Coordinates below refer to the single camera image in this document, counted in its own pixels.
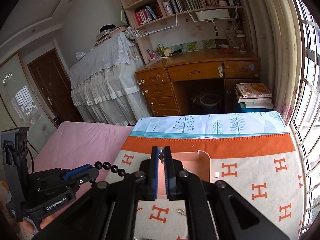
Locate black bead bracelet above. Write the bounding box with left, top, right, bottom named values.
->
left=94, top=161, right=127, bottom=177

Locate gold pearl safety pin brooch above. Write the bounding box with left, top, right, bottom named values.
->
left=178, top=209, right=187, bottom=216

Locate pink jewelry tray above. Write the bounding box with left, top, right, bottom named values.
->
left=157, top=150, right=220, bottom=199

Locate person's left hand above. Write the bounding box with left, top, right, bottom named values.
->
left=20, top=213, right=57, bottom=234

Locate pink bed sheet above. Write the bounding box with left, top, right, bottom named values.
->
left=31, top=121, right=135, bottom=221

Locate black trash bin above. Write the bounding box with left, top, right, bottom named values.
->
left=200, top=94, right=221, bottom=108

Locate white lace covered furniture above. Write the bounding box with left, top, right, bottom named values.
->
left=69, top=31, right=151, bottom=126

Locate orange H pattern blanket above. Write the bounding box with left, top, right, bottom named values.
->
left=112, top=133, right=304, bottom=239

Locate wooden desk with drawers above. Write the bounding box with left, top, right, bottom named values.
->
left=136, top=49, right=261, bottom=116

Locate dark wooden door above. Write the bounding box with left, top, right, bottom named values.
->
left=28, top=49, right=84, bottom=124

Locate blue plant print sheet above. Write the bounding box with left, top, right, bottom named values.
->
left=130, top=111, right=289, bottom=139

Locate stack of books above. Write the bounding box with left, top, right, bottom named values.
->
left=235, top=82, right=274, bottom=113

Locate window security grille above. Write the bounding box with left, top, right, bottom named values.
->
left=290, top=0, right=319, bottom=234

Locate wooden bookshelf with books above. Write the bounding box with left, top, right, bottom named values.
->
left=120, top=0, right=246, bottom=64

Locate beige curtain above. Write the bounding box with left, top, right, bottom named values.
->
left=242, top=0, right=303, bottom=124

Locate white wire shelf basket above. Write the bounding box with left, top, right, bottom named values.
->
left=134, top=14, right=178, bottom=37

